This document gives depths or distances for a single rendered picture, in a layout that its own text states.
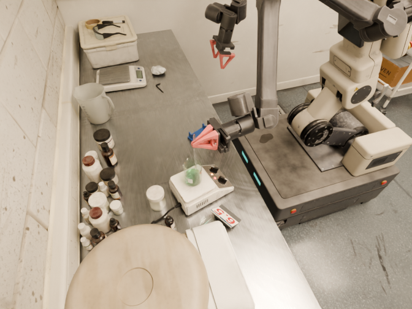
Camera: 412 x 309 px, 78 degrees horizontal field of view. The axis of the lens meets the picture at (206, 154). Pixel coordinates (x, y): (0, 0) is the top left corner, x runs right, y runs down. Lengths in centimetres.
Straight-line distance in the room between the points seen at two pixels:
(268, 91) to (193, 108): 56
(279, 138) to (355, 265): 87
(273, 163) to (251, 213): 70
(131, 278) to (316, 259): 161
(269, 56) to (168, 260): 70
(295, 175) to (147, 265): 140
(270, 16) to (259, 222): 64
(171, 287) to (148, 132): 103
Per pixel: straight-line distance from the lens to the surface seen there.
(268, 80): 81
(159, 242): 21
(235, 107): 78
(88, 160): 100
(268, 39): 82
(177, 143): 112
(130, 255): 21
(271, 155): 162
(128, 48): 166
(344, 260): 184
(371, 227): 203
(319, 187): 156
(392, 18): 100
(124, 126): 125
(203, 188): 86
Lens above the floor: 156
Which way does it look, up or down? 49 degrees down
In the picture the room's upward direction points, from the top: straight up
